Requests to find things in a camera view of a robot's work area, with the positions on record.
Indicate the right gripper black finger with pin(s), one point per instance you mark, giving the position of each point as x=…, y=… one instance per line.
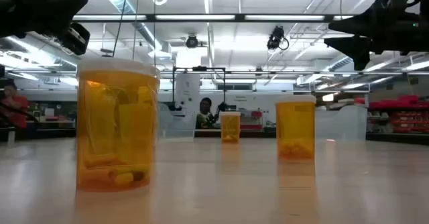
x=355, y=46
x=355, y=24

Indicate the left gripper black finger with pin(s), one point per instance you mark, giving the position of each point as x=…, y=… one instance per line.
x=57, y=6
x=77, y=38

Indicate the orange pill bottle white cap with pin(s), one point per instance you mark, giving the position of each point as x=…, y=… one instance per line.
x=230, y=126
x=295, y=126
x=114, y=123

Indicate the black background robot arm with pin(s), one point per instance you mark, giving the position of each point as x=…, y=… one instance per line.
x=221, y=107

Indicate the clear plastic bin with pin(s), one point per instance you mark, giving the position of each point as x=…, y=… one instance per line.
x=342, y=123
x=177, y=123

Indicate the red storage shelves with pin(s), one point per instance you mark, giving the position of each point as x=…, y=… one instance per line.
x=402, y=116

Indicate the person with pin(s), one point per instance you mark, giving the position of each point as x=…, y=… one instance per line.
x=15, y=106
x=205, y=111

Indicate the white pillar cabinet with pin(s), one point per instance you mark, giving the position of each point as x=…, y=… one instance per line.
x=187, y=90

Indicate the red and white parts rack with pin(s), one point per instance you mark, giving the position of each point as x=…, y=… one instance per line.
x=251, y=125

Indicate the round black overhead camera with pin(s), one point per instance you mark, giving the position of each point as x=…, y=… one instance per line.
x=192, y=42

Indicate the black gantry frame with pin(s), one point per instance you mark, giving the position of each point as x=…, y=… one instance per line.
x=199, y=68

